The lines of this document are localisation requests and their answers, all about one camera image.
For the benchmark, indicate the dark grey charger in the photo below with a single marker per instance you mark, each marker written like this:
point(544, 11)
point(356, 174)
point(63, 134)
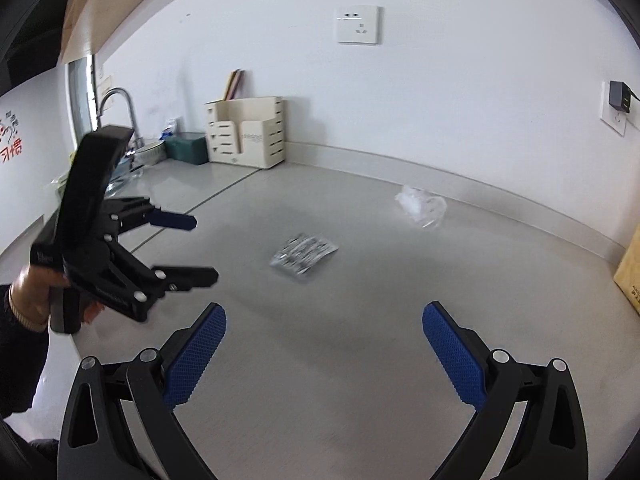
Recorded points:
point(619, 95)

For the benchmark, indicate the brown paper bag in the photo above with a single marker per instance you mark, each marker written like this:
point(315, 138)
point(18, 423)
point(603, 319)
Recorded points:
point(630, 275)

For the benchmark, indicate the wooden wall cabinet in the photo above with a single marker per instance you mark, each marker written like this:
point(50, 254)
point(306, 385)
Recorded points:
point(85, 20)

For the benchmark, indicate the person's dark clothing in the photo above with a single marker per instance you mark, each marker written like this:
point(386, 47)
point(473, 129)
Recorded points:
point(25, 452)

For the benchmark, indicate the green storage box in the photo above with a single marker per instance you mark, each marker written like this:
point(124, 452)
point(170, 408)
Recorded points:
point(187, 149)

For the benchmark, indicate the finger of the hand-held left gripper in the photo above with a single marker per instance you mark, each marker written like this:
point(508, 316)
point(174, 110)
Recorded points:
point(190, 277)
point(172, 221)

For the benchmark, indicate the chrome faucet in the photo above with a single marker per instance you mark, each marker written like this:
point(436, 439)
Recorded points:
point(131, 110)

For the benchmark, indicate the blue white long box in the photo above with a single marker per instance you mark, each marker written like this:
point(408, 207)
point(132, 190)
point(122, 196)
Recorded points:
point(121, 170)

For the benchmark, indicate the red wall sticker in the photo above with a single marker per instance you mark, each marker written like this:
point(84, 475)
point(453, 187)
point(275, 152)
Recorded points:
point(11, 140)

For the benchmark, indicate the beige wristband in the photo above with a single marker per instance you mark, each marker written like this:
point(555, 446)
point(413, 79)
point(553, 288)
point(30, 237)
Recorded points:
point(22, 312)

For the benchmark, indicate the clear plastic wrapper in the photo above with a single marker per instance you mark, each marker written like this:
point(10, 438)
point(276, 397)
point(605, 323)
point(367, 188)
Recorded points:
point(417, 205)

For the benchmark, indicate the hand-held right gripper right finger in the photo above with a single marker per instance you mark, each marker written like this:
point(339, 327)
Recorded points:
point(452, 355)

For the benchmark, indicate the white blue packet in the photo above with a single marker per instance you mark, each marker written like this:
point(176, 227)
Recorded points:
point(170, 129)

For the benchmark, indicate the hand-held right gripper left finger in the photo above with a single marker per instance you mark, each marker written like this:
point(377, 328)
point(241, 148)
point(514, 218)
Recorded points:
point(195, 355)

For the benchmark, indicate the silver blister pack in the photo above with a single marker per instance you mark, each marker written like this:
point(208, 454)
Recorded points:
point(302, 255)

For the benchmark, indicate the wooden cutting boards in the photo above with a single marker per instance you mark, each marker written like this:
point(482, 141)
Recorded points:
point(234, 85)

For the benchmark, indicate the cream slotted organizer rack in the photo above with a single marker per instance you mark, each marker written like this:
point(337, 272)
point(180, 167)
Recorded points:
point(250, 132)

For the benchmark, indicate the white wall socket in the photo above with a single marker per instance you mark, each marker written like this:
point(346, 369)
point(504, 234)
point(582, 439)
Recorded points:
point(359, 25)

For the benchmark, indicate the person's left hand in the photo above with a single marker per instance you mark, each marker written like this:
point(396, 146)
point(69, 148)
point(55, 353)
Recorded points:
point(32, 292)

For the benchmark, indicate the grey window panel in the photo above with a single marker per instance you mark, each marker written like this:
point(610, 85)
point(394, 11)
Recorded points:
point(81, 100)

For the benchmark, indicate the person's left forearm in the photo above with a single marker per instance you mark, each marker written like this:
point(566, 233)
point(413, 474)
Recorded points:
point(22, 360)

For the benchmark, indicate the white wall notice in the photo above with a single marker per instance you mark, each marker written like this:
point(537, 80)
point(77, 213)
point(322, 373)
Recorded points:
point(105, 84)

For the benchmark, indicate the metal bowl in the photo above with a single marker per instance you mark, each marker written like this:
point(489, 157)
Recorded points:
point(151, 152)

